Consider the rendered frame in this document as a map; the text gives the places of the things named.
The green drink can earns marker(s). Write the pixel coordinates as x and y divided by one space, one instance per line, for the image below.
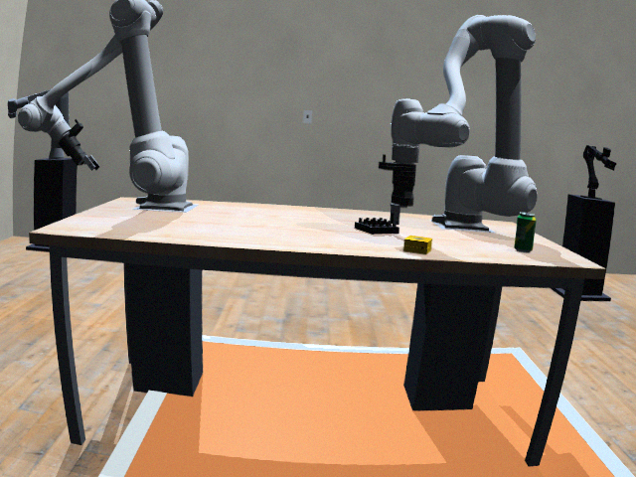
525 232

